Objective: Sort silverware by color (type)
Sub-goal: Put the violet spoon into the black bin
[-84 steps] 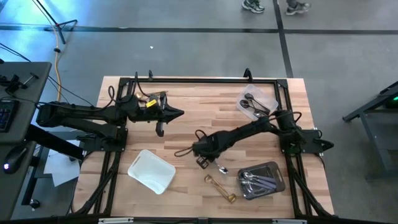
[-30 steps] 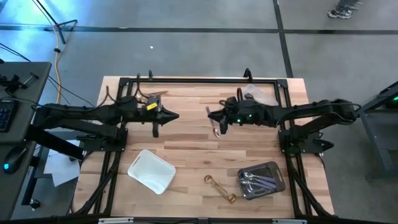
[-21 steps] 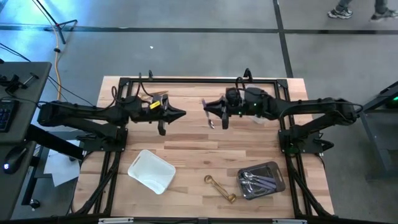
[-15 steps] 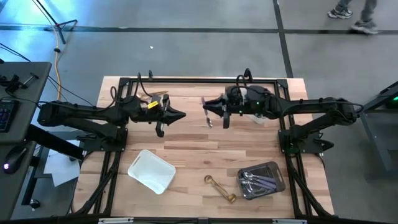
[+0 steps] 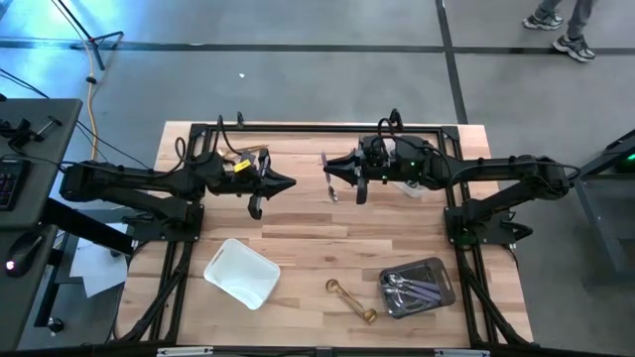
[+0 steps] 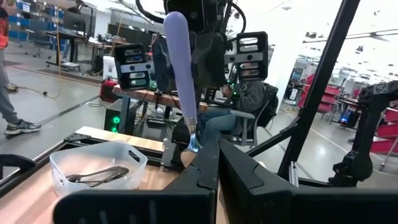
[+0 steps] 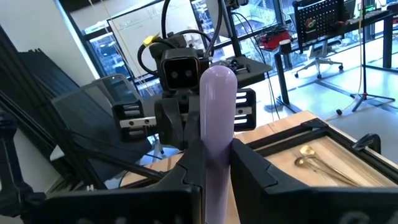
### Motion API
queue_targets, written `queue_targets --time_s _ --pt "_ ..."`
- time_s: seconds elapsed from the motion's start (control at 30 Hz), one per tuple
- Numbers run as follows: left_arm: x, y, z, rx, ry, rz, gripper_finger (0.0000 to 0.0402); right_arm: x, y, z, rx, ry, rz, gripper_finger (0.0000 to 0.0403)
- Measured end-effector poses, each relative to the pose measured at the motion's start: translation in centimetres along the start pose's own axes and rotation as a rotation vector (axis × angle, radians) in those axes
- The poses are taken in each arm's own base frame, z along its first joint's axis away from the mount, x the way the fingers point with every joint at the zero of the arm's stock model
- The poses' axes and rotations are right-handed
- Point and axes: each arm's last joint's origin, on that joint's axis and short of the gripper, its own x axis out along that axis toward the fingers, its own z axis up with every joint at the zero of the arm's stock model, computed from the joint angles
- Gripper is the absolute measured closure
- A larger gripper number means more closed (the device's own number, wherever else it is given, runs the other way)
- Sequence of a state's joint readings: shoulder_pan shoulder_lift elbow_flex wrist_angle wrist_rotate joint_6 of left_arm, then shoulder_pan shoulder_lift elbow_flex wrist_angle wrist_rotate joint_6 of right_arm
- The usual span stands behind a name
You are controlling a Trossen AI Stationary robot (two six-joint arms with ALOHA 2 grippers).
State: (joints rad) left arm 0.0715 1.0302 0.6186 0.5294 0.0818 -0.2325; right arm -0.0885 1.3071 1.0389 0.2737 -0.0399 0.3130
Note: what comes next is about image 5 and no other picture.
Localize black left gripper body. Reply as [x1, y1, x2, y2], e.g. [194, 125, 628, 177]
[206, 150, 273, 200]

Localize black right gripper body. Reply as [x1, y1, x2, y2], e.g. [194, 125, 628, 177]
[356, 133, 448, 186]

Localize dark grey translucent bin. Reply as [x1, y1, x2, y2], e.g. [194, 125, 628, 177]
[378, 256, 457, 320]

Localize clear plastic bin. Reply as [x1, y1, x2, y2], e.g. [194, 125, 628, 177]
[381, 137, 430, 198]

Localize white plastic bin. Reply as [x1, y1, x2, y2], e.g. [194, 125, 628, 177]
[202, 237, 282, 311]

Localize black desk support beam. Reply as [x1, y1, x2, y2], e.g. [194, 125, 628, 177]
[42, 200, 136, 257]

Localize white paper sheet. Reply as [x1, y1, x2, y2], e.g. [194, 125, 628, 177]
[68, 221, 131, 298]

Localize black tripod stand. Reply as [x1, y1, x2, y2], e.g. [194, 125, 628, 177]
[49, 0, 125, 71]

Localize grey desk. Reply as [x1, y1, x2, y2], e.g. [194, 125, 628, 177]
[0, 97, 84, 351]

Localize person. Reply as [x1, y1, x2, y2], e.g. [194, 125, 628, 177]
[521, 0, 597, 64]

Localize black side table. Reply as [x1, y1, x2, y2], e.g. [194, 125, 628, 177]
[574, 127, 635, 290]

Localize black desk clamp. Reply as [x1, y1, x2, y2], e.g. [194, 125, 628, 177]
[0, 114, 64, 151]

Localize black computer mouse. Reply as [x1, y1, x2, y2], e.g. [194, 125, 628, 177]
[3, 231, 45, 279]

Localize black keyboard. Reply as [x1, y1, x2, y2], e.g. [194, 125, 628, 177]
[0, 158, 30, 213]

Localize black desk leg with caster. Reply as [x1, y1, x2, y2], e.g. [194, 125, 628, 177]
[33, 247, 68, 334]

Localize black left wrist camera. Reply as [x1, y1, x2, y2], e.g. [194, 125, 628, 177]
[247, 191, 264, 221]

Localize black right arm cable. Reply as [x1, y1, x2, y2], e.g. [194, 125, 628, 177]
[374, 114, 477, 165]

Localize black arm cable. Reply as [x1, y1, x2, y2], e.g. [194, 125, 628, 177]
[374, 114, 477, 165]
[173, 114, 239, 168]

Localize black aluminium table frame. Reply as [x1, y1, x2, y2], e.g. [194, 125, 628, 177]
[112, 121, 535, 348]

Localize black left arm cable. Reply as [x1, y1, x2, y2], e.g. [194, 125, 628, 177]
[173, 114, 239, 168]

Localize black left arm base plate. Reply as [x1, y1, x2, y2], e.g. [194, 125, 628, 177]
[126, 202, 205, 244]

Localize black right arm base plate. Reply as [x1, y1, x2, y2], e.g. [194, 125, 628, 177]
[443, 205, 535, 248]

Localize black floor cable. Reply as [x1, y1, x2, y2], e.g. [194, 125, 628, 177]
[0, 67, 150, 170]

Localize yellow power cable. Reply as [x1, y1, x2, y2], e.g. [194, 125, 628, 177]
[77, 37, 100, 165]

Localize silver bracket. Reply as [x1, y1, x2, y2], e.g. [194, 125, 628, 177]
[434, 348, 491, 357]
[156, 346, 214, 357]

